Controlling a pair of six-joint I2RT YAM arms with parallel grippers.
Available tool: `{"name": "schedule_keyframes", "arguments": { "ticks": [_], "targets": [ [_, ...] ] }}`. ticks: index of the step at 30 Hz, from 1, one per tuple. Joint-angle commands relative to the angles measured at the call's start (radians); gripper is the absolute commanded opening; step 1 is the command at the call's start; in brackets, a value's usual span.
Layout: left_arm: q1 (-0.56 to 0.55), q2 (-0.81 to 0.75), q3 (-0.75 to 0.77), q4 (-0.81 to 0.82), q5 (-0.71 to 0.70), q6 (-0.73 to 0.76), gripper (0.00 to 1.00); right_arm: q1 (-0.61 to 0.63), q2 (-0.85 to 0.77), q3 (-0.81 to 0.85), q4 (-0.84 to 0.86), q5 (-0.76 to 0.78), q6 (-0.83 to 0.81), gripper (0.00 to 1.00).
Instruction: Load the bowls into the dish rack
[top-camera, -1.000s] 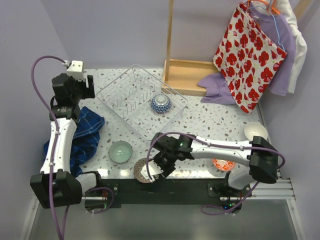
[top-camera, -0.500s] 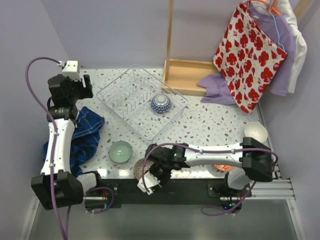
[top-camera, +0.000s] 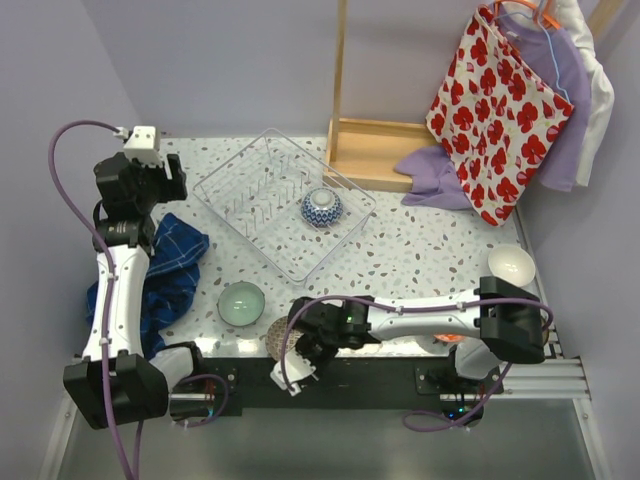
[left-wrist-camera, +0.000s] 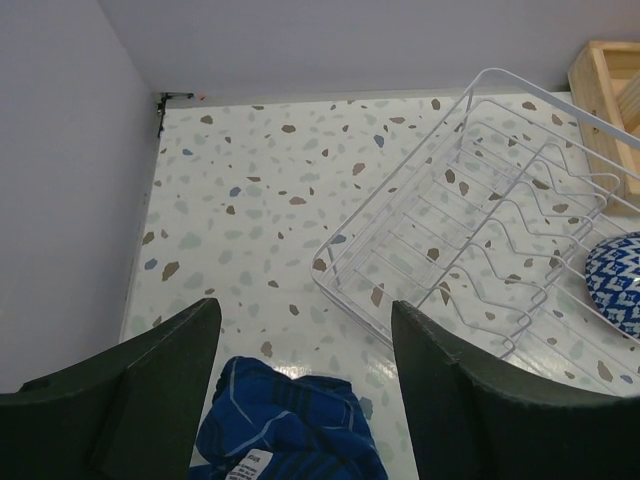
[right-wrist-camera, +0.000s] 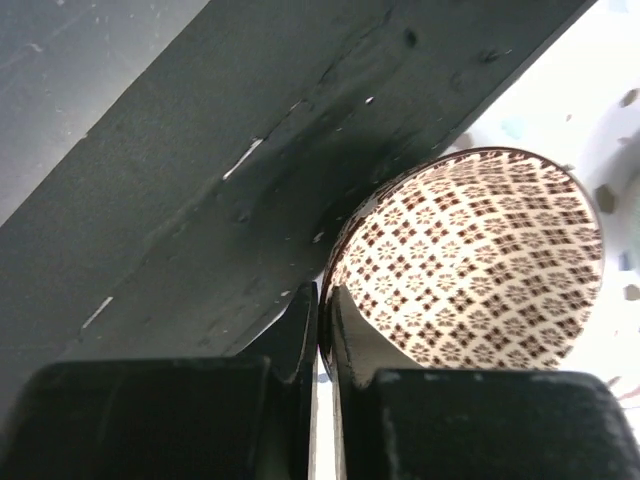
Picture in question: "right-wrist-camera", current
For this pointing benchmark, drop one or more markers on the brown lattice pattern bowl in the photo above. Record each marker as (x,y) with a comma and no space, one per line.
(489,258)

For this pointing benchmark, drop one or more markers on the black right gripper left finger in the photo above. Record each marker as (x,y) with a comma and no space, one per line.
(246,416)

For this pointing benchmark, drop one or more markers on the pale green bowl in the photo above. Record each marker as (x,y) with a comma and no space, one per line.
(630,207)

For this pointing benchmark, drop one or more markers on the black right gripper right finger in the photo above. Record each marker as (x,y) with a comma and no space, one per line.
(398,420)

